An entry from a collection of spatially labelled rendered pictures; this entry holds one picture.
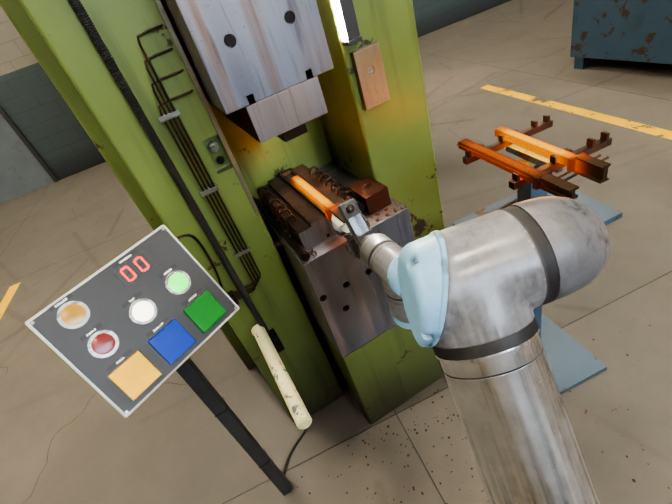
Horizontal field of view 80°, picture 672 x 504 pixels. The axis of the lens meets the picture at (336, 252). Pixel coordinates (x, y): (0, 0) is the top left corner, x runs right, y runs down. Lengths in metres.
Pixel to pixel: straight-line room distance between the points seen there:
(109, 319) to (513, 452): 0.82
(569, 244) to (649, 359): 1.63
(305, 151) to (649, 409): 1.60
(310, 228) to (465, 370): 0.83
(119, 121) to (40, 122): 6.25
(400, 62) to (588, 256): 1.02
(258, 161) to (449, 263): 1.25
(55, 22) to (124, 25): 0.13
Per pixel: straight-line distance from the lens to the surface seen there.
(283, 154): 1.62
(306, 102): 1.09
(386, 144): 1.40
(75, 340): 1.00
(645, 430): 1.89
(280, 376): 1.29
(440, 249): 0.42
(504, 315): 0.43
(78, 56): 1.14
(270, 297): 1.44
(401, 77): 1.39
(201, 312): 1.02
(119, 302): 1.01
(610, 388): 1.95
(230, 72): 1.02
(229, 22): 1.02
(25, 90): 7.32
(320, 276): 1.22
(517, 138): 1.34
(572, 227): 0.47
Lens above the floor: 1.60
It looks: 36 degrees down
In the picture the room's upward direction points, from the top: 20 degrees counter-clockwise
